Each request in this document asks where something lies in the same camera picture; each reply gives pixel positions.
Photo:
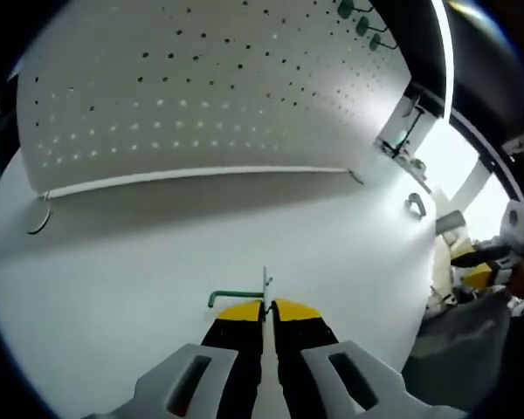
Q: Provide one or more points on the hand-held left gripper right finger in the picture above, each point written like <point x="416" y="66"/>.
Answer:
<point x="305" y="371"/>

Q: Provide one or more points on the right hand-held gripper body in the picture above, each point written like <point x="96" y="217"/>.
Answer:
<point x="517" y="227"/>

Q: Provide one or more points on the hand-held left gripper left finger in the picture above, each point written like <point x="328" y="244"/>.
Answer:
<point x="236" y="366"/>

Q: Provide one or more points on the white pegboard mounting plate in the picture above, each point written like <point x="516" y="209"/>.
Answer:
<point x="201" y="109"/>

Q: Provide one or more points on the grey metal peg hook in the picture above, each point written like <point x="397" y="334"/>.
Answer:
<point x="422" y="207"/>

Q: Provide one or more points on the person's dark clothing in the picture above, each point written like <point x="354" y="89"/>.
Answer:
<point x="463" y="349"/>

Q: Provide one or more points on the electric scooter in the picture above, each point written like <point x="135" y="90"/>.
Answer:
<point x="412" y="127"/>

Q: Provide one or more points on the ceiling light strip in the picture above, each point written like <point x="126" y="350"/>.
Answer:
<point x="449" y="65"/>

